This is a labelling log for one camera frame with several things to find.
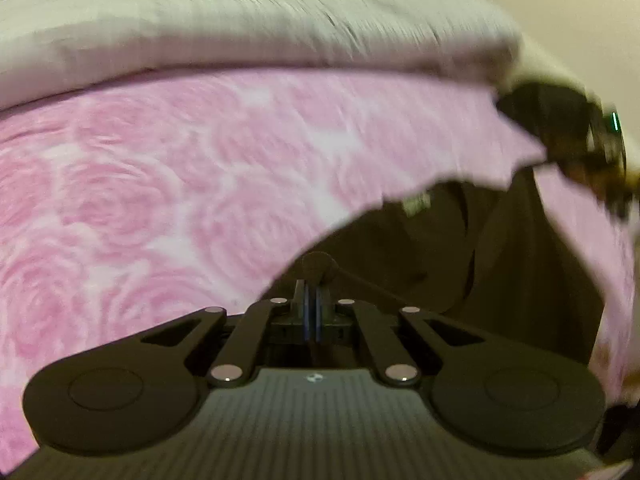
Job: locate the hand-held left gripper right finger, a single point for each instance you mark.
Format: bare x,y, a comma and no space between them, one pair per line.
319,312

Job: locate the dark brown fleece garment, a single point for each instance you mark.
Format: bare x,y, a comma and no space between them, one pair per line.
425,250

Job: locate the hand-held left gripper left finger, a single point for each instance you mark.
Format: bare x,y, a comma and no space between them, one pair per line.
302,312

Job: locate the white striped duvet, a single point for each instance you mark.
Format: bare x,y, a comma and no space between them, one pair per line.
225,25

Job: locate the pink rose blanket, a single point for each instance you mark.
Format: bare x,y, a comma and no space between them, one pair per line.
125,200

